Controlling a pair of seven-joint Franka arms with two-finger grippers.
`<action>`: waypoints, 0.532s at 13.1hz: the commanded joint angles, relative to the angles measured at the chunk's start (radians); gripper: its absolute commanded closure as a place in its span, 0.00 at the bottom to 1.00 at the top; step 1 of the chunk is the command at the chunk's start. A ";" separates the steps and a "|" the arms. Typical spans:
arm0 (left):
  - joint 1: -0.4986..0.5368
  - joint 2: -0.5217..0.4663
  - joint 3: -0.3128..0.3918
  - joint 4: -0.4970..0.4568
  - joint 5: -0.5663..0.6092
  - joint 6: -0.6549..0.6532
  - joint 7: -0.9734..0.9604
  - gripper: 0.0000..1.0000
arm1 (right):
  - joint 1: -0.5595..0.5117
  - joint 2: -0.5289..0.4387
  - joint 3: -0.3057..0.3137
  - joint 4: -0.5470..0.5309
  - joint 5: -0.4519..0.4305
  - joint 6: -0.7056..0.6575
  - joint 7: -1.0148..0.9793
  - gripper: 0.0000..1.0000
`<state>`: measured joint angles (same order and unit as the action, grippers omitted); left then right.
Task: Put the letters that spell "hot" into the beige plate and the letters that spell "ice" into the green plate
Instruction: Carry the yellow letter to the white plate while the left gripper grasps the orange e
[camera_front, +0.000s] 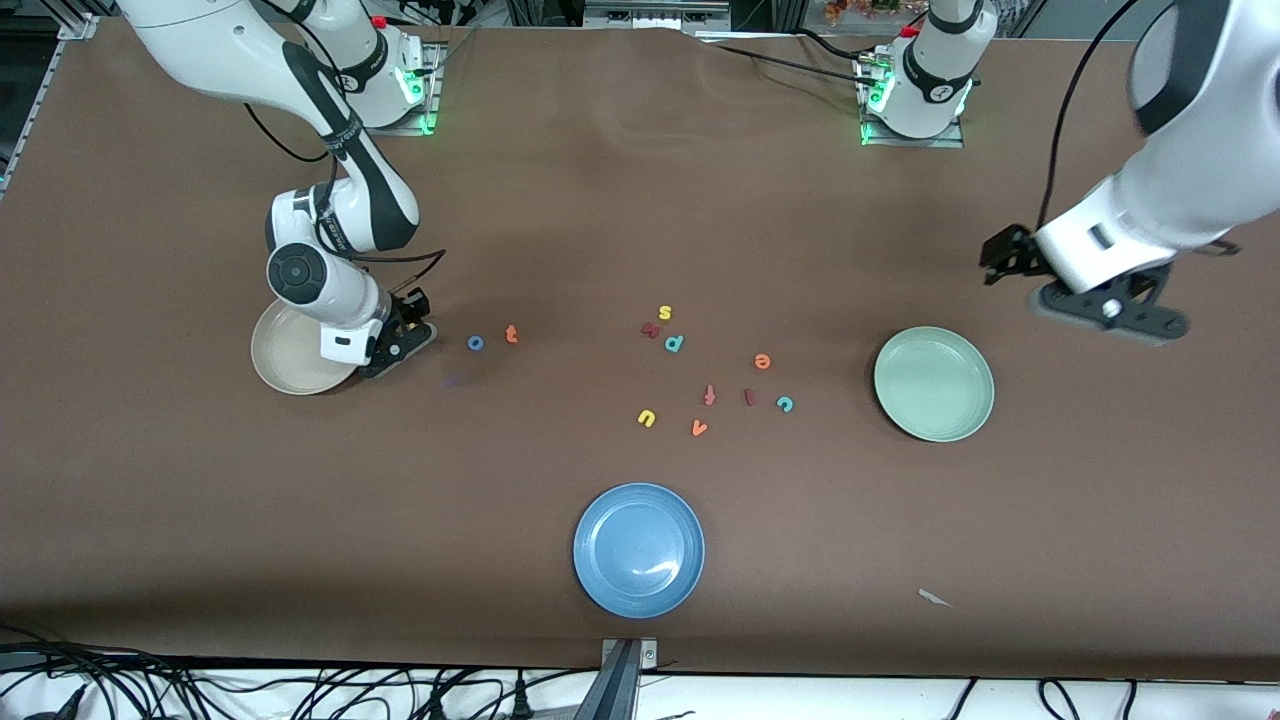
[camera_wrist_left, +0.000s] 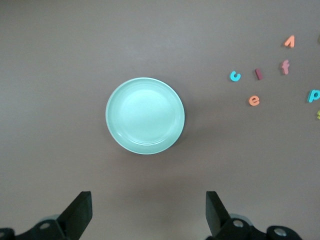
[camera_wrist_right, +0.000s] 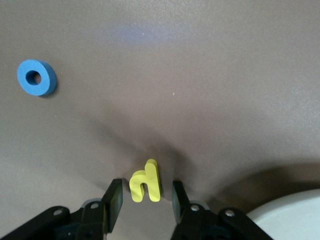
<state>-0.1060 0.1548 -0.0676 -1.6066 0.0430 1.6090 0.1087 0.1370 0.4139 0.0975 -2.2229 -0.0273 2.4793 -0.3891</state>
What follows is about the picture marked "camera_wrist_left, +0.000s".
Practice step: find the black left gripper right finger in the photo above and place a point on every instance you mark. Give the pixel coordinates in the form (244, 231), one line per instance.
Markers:
(212, 212)

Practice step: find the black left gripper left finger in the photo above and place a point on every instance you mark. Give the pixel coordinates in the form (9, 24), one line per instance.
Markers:
(80, 212)

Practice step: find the orange foam letter e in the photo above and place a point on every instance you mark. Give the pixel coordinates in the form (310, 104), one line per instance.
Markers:
(250, 100)

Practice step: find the cyan foam letter c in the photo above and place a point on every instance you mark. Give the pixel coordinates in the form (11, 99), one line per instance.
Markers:
(232, 77)

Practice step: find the maroon foam letter l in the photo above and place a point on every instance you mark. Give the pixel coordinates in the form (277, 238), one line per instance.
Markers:
(258, 74)

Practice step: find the green plate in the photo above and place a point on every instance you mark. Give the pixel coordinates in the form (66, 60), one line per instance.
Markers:
(145, 116)

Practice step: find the brown table cover sheet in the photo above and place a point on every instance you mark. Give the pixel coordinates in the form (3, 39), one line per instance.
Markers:
(50, 75)

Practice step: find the yellow foam letter s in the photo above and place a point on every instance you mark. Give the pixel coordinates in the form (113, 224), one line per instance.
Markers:
(318, 115)

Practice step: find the cyan foam letter p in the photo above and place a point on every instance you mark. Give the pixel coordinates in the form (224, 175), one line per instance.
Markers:
(310, 96)

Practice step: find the red foam letter f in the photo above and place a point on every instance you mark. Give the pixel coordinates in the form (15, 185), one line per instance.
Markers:
(285, 67)

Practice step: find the orange foam letter v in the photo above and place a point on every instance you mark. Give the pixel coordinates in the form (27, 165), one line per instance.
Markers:
(292, 40)

